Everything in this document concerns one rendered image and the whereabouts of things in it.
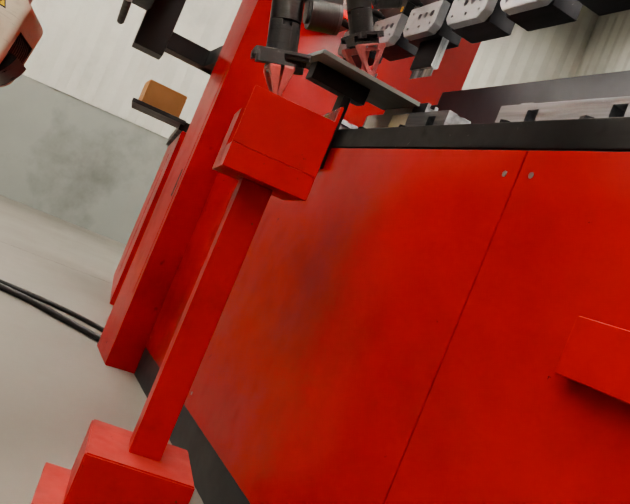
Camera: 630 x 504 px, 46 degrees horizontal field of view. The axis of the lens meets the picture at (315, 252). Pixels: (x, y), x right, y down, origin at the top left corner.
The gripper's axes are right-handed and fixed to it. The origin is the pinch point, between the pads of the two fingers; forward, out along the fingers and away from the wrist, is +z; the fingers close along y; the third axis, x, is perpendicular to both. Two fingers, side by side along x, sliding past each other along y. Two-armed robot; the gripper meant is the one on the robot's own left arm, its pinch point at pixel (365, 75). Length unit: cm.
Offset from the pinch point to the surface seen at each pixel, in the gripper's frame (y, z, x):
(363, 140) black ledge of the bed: -15.8, 14.3, 9.9
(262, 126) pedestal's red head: -34, 9, 38
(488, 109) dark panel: 47, 12, -67
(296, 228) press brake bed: 0.4, 32.9, 21.2
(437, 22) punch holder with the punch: -4.0, -10.2, -17.9
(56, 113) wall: 709, -28, 24
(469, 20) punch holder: -19.0, -8.4, -16.4
